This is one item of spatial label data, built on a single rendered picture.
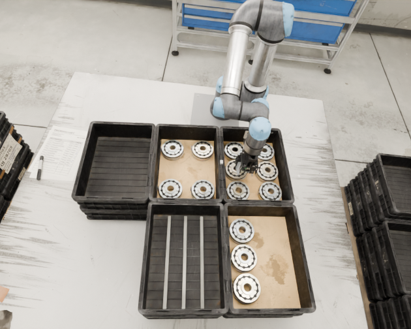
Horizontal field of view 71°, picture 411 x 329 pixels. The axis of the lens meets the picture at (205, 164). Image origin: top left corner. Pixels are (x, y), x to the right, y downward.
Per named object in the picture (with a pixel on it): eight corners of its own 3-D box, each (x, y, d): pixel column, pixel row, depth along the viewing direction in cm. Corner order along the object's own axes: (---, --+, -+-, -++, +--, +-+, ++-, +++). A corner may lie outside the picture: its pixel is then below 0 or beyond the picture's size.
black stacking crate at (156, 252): (151, 213, 124) (149, 202, 114) (219, 214, 126) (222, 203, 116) (141, 316, 102) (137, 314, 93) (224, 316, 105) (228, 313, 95)
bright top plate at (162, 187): (160, 178, 128) (160, 177, 127) (182, 179, 128) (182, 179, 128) (157, 199, 122) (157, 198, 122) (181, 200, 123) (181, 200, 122)
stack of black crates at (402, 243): (353, 237, 196) (383, 219, 167) (396, 242, 197) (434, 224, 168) (366, 302, 174) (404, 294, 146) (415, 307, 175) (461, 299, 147)
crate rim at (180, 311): (149, 203, 116) (148, 200, 114) (222, 204, 118) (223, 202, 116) (137, 314, 94) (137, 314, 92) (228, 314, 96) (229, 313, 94)
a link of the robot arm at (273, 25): (237, 91, 160) (261, -9, 113) (263, 96, 159) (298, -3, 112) (235, 108, 153) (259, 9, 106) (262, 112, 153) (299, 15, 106)
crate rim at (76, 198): (91, 123, 135) (90, 120, 133) (156, 126, 137) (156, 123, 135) (72, 202, 113) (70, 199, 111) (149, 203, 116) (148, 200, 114)
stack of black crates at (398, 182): (342, 186, 218) (377, 152, 180) (381, 190, 218) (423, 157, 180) (353, 237, 196) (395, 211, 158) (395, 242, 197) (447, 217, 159)
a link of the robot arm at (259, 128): (273, 115, 105) (273, 134, 101) (265, 134, 114) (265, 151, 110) (252, 112, 105) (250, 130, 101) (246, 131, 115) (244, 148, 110)
